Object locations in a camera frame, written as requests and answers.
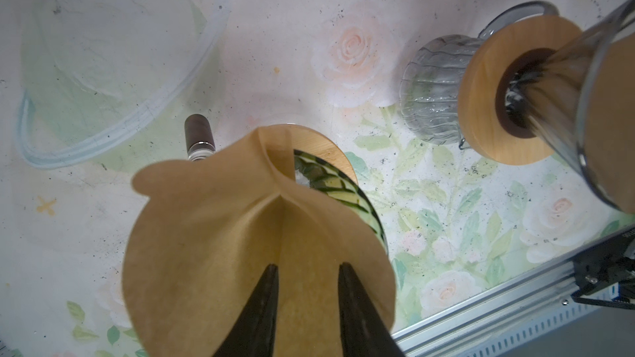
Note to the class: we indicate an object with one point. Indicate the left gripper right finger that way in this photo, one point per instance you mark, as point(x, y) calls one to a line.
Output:
point(362, 331)

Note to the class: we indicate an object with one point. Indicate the clear glass lid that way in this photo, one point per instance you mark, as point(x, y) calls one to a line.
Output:
point(94, 73)

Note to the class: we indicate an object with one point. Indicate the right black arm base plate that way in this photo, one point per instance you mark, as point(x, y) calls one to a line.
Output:
point(610, 263)

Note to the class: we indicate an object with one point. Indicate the grey glass dripper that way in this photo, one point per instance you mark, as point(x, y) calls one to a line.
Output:
point(570, 104)

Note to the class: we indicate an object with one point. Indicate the clear glass flask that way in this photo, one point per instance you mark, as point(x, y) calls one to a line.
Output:
point(199, 138)

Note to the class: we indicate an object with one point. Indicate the green glass dripper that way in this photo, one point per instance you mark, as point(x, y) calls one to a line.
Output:
point(317, 174)

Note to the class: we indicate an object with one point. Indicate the aluminium rail frame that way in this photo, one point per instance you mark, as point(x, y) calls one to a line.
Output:
point(461, 327)

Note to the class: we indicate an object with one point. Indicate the single brown coffee filter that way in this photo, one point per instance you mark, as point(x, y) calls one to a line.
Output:
point(612, 119)

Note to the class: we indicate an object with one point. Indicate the white vented cable duct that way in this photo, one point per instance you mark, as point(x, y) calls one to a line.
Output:
point(530, 327)

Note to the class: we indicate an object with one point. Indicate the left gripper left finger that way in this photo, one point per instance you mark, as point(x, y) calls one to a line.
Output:
point(253, 333)

